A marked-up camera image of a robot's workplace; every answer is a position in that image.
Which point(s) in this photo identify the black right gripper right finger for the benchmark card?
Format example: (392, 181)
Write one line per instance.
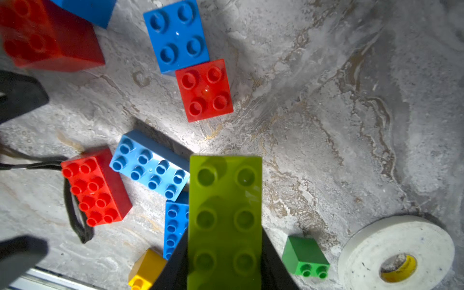
(274, 274)

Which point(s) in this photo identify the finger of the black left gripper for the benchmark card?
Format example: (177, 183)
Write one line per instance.
(22, 94)

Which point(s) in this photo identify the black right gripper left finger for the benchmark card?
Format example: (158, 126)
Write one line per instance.
(174, 274)

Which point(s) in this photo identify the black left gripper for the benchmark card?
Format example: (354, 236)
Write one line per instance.
(18, 255)

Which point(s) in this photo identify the lime green long lego brick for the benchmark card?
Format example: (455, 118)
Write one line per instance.
(225, 223)

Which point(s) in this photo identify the blue square lego brick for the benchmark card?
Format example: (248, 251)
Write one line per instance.
(177, 36)

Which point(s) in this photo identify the red square lego brick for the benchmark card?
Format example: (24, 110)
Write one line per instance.
(205, 90)

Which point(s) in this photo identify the yellow small lego brick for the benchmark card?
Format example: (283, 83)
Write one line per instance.
(146, 270)

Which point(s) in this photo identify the green small lego brick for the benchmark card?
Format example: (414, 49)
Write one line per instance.
(303, 257)

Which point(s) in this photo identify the red long lego brick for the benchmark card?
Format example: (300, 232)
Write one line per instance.
(100, 191)

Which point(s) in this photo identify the light blue long lego brick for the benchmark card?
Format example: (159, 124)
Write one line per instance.
(151, 164)

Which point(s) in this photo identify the yellow tape measure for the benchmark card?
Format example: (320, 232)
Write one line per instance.
(84, 232)

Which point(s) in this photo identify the white tape roll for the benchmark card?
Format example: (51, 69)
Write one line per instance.
(396, 253)

